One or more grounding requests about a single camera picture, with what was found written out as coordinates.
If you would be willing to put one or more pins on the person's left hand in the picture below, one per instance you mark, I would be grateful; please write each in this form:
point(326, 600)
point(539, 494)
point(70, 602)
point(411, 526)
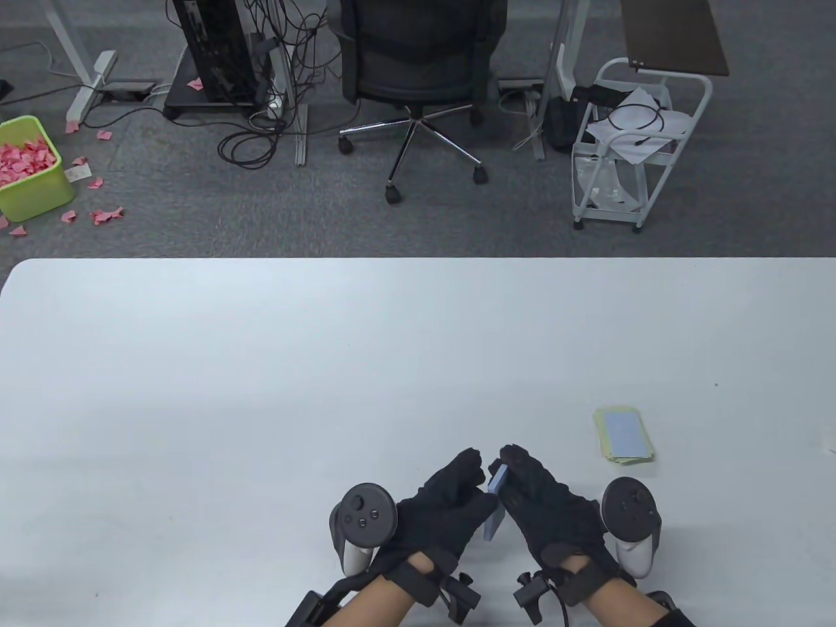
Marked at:
point(437, 516)

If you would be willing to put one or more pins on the person's right hand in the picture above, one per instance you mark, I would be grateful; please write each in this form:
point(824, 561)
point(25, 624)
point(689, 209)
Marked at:
point(555, 516)

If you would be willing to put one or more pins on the stack of torn sticky notes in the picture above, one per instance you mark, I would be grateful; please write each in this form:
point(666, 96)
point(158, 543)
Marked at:
point(624, 436)

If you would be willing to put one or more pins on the person's right forearm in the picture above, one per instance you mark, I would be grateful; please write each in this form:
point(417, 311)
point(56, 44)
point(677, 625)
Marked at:
point(614, 604)

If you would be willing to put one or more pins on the person's left forearm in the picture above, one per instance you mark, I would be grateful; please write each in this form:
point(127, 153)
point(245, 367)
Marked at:
point(379, 601)

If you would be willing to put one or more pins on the grey right hand controller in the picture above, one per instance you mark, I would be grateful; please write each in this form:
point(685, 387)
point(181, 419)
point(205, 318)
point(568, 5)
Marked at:
point(627, 509)

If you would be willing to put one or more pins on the grey hand controller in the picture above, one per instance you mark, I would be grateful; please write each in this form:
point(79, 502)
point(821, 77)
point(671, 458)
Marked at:
point(627, 509)
point(362, 513)

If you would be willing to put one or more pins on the grey left hand controller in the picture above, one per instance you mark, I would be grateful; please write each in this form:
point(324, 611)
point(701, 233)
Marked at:
point(362, 513)

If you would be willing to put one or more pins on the white metal utility cart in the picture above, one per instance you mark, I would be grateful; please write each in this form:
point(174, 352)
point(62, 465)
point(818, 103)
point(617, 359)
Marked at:
point(578, 196)

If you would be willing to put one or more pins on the clear plastic bag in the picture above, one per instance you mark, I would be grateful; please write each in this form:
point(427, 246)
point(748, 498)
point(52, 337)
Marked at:
point(607, 186)

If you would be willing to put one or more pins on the white paper sheets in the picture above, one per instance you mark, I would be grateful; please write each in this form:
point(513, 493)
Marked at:
point(627, 147)

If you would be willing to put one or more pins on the black bag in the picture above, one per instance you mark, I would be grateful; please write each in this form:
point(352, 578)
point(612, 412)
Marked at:
point(562, 124)

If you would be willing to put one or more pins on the white desk leg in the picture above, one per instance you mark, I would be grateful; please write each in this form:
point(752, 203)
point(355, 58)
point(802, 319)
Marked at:
point(560, 59)
point(300, 140)
point(91, 81)

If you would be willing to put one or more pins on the black device on cart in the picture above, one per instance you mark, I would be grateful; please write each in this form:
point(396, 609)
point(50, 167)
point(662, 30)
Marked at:
point(597, 93)

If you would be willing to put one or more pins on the white power strip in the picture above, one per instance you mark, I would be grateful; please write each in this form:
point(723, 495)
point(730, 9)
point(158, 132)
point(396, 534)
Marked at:
point(274, 104)

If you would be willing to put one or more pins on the black office chair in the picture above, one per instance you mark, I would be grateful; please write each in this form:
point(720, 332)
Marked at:
point(418, 65)

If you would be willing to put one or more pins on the scattered pink floor scraps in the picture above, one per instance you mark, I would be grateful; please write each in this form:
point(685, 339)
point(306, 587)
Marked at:
point(99, 216)

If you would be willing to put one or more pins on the black rolling computer stand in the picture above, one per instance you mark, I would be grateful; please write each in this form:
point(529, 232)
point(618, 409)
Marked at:
point(183, 95)

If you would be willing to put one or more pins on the white paper label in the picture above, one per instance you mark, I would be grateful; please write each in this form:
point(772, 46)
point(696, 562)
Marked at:
point(78, 173)

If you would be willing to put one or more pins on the dark brown board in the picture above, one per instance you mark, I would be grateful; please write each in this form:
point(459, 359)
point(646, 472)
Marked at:
point(673, 32)

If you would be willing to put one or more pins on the green plastic bin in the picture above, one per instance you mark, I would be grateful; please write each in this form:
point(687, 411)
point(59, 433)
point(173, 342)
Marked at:
point(39, 196)

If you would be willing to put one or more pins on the black computer tower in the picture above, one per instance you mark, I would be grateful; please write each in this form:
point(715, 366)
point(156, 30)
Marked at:
point(215, 46)

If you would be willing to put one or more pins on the dark grey power strip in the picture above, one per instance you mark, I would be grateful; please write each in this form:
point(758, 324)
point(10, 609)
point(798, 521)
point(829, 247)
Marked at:
point(127, 91)

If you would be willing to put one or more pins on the pile of pink paper scraps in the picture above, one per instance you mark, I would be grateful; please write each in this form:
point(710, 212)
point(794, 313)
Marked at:
point(23, 162)

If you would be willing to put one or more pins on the black object at floor edge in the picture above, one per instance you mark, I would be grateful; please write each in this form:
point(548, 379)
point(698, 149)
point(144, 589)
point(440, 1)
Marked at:
point(4, 90)

